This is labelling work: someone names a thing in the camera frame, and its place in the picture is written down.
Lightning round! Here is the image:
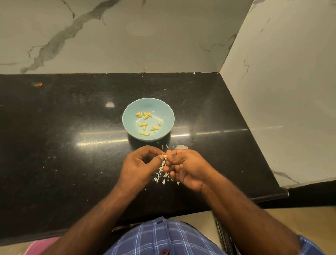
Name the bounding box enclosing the person's right hand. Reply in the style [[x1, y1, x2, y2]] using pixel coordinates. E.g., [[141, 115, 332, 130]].
[[163, 149, 217, 193]]

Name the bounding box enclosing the person's left hand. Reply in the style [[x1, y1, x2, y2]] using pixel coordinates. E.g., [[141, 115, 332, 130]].
[[115, 145, 167, 196]]

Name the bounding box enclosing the pile of garlic skins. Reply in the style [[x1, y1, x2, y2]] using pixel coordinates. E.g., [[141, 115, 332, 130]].
[[151, 144, 182, 186]]

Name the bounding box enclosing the cluster of peeled garlic cloves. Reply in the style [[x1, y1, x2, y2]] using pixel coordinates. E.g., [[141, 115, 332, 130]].
[[135, 111, 163, 137]]

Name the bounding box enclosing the person's left forearm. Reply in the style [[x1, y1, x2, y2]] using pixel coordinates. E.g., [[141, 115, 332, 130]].
[[42, 184, 134, 255]]

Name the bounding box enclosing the light blue bowl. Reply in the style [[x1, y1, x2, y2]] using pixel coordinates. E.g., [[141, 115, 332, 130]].
[[122, 98, 175, 142]]

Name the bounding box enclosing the blue plaid shirt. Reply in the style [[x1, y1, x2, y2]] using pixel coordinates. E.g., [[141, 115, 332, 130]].
[[105, 217, 326, 255]]

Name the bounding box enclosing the black cabinet trim strip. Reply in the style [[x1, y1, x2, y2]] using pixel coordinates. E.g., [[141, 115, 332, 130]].
[[215, 215, 238, 255]]

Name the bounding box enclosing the pink plastic bucket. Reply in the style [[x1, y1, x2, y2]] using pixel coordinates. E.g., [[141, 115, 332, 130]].
[[24, 236, 59, 255]]

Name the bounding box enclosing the person's right forearm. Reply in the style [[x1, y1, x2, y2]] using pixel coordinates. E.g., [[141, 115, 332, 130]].
[[203, 178, 302, 255]]

